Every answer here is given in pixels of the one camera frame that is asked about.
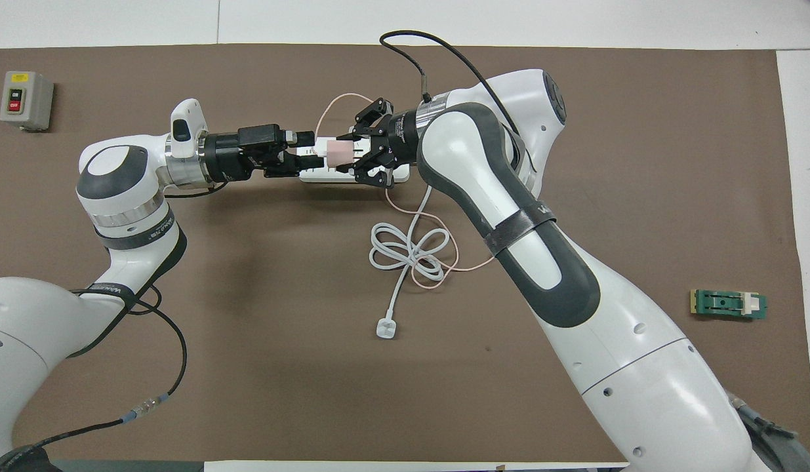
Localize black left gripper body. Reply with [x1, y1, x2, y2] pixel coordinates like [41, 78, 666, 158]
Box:
[205, 123, 294, 184]

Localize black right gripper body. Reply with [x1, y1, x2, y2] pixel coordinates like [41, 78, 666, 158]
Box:
[377, 111, 422, 165]

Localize thin pink charger cable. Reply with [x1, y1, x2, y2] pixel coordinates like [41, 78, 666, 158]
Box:
[315, 92, 504, 290]

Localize pink charger plug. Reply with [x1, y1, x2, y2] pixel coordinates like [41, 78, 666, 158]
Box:
[323, 139, 367, 168]

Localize white power strip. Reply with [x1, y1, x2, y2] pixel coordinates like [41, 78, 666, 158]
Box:
[298, 136, 411, 185]

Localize grey on-off button box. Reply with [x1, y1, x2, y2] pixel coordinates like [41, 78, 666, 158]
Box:
[0, 70, 54, 132]

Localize brown table mat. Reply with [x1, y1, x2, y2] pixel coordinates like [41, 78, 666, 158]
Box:
[0, 43, 810, 463]

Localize white power strip cord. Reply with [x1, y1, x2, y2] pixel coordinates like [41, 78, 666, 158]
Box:
[369, 184, 451, 340]

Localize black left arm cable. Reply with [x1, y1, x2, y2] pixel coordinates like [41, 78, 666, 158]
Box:
[0, 182, 230, 469]

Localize green knife switch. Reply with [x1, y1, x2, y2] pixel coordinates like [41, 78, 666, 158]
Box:
[690, 289, 768, 322]

